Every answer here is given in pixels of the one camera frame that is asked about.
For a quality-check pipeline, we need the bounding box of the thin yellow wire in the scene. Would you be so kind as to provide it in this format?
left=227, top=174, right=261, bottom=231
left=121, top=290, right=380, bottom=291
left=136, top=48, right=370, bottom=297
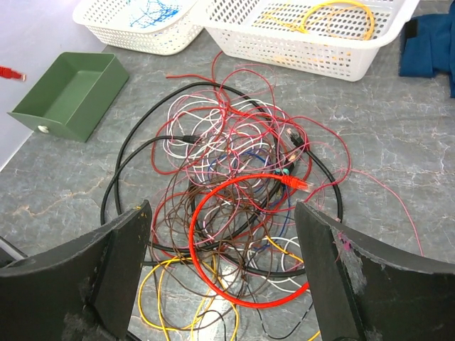
left=137, top=234, right=321, bottom=341

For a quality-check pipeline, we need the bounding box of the thin white wire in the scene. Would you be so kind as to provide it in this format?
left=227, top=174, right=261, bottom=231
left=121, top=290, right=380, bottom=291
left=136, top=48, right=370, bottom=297
left=166, top=94, right=306, bottom=292

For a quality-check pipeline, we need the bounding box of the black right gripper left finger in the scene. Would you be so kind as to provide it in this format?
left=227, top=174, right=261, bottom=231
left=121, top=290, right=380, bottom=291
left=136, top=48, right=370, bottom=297
left=1, top=201, right=152, bottom=340

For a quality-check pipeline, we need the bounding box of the green plastic tray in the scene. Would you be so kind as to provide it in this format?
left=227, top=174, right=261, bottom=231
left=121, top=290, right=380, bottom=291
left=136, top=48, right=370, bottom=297
left=9, top=52, right=129, bottom=142

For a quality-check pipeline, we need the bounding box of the yellow ethernet patch cable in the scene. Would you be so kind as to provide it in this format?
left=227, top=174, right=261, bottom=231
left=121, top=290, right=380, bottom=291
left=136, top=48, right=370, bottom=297
left=300, top=0, right=376, bottom=40

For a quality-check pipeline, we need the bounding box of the rounded white perforated basket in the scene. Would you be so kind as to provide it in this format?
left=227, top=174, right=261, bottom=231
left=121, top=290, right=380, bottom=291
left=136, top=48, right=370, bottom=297
left=73, top=1, right=203, bottom=55

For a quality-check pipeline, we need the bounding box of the red ethernet cable large loop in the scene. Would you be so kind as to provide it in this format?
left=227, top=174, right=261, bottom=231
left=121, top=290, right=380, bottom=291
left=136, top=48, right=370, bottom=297
left=188, top=173, right=310, bottom=309

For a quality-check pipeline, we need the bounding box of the thick black cable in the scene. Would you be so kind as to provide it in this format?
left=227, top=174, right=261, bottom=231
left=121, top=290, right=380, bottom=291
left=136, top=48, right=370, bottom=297
left=100, top=81, right=344, bottom=278

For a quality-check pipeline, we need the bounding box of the rectangular white perforated basket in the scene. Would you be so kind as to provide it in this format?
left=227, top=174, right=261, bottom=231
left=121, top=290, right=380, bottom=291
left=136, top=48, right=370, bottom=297
left=192, top=1, right=418, bottom=82

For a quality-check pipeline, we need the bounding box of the blue and black garment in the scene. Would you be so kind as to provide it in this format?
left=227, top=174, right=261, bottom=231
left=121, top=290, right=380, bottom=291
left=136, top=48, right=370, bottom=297
left=399, top=4, right=454, bottom=97

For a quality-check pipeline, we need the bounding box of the thin light blue wire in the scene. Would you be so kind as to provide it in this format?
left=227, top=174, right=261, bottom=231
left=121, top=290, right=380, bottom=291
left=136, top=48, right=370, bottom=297
left=126, top=0, right=182, bottom=28

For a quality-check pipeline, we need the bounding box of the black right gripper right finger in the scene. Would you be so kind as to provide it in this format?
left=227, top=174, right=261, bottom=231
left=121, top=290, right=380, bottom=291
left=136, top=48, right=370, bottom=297
left=294, top=202, right=454, bottom=340

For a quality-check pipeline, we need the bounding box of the thin dark blue wire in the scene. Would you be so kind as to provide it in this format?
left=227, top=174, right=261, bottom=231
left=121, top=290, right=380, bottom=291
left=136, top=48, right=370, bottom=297
left=208, top=148, right=289, bottom=246

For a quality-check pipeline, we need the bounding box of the thin pink wire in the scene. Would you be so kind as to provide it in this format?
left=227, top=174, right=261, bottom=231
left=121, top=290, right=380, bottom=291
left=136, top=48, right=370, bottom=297
left=184, top=67, right=424, bottom=256

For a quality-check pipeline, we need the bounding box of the thin brown wire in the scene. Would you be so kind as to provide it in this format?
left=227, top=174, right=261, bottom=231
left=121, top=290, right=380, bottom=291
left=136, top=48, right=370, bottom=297
left=147, top=156, right=285, bottom=331

